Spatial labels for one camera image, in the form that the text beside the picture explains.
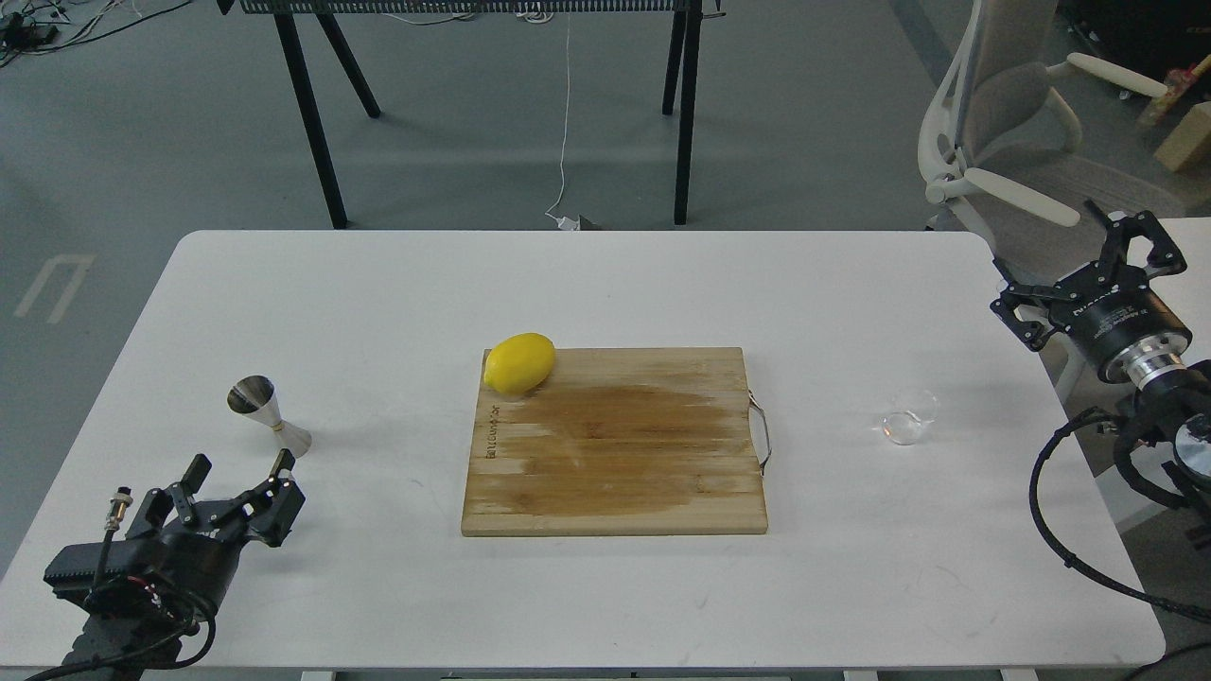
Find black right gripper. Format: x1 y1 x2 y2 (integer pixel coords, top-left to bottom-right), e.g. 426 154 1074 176
991 199 1193 384

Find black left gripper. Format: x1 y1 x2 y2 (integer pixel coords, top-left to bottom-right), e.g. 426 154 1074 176
104 448 306 616

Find steel double jigger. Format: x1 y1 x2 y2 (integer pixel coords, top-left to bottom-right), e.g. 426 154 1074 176
226 374 314 460

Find small clear glass beaker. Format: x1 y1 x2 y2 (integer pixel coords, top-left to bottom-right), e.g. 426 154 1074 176
879 389 939 445

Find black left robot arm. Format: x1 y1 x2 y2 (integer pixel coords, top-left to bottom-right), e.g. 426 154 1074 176
38 448 306 680

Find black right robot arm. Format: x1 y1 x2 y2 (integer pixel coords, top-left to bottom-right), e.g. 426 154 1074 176
991 200 1210 623

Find white side table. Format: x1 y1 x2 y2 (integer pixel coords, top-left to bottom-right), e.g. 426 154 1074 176
1150 217 1210 365

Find white grey office chair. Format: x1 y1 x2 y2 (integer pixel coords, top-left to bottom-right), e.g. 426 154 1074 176
917 1 1186 285

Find cardboard box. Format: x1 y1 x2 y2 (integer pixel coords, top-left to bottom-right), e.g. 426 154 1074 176
1153 102 1211 173

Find yellow lemon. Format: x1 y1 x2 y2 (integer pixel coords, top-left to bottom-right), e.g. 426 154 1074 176
482 332 556 395

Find wooden cutting board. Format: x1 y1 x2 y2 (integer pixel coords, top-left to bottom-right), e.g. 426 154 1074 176
460 347 769 537

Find black trestle table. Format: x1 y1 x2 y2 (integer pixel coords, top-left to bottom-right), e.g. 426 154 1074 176
217 1 727 230

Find white power cable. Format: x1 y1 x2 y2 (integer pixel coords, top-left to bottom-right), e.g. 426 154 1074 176
544 8 581 231

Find black floor cables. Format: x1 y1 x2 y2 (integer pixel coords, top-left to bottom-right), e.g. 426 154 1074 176
0 0 190 67

